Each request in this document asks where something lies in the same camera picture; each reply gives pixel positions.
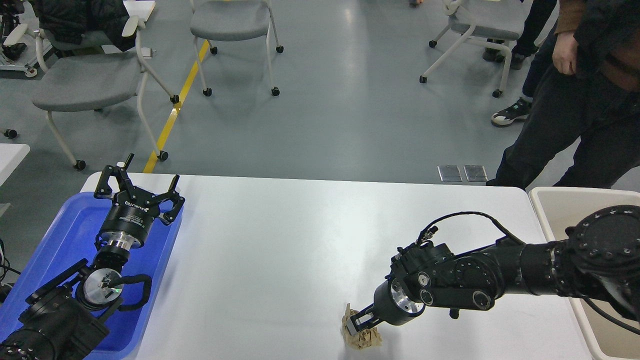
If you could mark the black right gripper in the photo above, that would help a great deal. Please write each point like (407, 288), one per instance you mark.
(391, 305)

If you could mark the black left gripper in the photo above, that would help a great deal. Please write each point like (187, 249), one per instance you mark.
(130, 216)

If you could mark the brown paper ball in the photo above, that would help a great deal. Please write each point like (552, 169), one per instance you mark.
(362, 340)

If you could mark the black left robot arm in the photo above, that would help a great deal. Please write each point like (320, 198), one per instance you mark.
(89, 288)

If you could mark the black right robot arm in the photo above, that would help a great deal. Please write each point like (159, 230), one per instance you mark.
(599, 260)

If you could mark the bystander hand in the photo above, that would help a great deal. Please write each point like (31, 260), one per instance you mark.
(565, 53)

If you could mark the yellow floor tape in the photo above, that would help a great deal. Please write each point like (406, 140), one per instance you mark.
(174, 113)

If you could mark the blue plastic tray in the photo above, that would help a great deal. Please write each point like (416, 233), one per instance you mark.
(71, 238)

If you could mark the white side table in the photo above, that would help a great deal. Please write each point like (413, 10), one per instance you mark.
(11, 155)

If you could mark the grey chair left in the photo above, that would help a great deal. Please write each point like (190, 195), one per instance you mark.
(95, 81)

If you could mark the grey chair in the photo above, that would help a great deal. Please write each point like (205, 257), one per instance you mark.
(230, 21)
(95, 81)
(489, 24)

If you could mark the metal floor socket right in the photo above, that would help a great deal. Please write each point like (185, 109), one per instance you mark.
(475, 173)

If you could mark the black jacket on chair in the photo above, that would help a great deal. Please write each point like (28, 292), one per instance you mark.
(70, 23)

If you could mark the grey chair middle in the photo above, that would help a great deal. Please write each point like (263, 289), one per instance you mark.
(230, 21)

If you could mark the person in dark clothes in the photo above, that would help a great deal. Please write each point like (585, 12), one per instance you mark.
(598, 107)

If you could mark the grey chair right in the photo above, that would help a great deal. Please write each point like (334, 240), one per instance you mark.
(489, 24)

